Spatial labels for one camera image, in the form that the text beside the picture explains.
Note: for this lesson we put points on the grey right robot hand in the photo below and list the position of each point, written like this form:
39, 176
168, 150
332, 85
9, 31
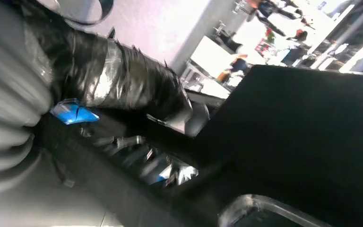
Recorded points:
122, 81

